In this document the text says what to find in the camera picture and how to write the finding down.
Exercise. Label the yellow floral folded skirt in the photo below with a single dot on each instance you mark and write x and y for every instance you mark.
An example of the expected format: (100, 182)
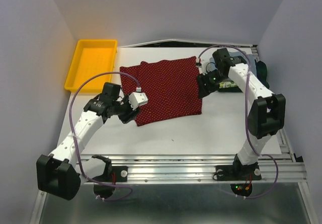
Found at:
(227, 84)

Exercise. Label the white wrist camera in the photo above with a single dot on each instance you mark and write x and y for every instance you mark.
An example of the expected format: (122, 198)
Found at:
(207, 67)
(137, 99)

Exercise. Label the red polka dot skirt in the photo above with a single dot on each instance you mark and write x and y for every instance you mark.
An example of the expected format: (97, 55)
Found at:
(171, 87)

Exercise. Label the aluminium rail frame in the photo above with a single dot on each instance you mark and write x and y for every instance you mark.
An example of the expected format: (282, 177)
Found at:
(170, 167)

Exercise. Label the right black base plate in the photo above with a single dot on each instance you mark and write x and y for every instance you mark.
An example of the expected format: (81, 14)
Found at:
(241, 177)

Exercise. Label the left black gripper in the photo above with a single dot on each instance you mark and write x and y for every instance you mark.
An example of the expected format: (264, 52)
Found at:
(131, 115)

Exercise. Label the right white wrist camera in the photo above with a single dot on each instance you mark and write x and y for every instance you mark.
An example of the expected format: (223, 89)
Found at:
(207, 67)

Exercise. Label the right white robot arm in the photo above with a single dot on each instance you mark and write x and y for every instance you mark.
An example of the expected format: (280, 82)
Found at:
(264, 110)

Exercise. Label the light blue folded skirt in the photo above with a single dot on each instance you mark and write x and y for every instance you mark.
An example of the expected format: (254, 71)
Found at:
(252, 64)

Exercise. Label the yellow plastic tray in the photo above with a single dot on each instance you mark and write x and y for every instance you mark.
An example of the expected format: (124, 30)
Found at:
(91, 57)

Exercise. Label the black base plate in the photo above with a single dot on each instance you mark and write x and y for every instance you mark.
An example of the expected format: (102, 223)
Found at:
(241, 177)
(106, 188)

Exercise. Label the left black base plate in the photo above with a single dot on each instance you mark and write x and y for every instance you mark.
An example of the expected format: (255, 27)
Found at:
(106, 188)

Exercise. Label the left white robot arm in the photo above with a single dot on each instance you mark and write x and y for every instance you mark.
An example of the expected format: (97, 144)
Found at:
(61, 173)

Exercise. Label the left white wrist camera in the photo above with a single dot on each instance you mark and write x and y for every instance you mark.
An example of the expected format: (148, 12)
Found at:
(137, 99)

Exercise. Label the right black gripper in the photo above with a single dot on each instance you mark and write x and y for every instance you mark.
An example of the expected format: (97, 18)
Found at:
(204, 90)

